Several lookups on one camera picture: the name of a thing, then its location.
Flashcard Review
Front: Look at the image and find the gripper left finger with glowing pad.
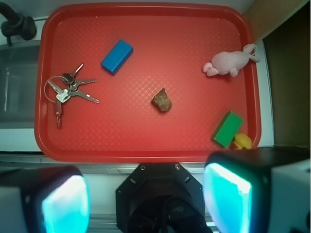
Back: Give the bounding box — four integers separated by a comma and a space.
0, 166, 90, 233

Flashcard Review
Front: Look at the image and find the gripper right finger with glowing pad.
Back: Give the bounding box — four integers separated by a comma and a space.
203, 147, 311, 233

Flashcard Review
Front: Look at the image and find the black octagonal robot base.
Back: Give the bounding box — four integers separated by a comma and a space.
116, 163, 212, 233

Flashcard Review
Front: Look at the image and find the green rectangular block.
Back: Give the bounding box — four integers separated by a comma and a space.
212, 111, 244, 148

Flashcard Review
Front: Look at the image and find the blue rectangular block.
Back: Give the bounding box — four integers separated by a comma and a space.
101, 40, 134, 75

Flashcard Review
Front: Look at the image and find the yellow rubber duck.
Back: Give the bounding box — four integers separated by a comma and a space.
231, 133, 252, 150

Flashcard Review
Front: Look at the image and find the bunch of silver keys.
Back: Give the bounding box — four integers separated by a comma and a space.
44, 64, 100, 129

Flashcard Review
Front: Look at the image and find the brown rock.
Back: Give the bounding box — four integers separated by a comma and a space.
151, 88, 173, 112

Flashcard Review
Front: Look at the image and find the red plastic tray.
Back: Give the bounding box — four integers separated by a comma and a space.
35, 3, 261, 163

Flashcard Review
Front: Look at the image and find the pink plush bunny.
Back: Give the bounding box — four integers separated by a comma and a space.
202, 44, 260, 77

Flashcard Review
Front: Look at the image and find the metal sink basin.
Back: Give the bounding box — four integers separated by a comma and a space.
0, 41, 40, 129

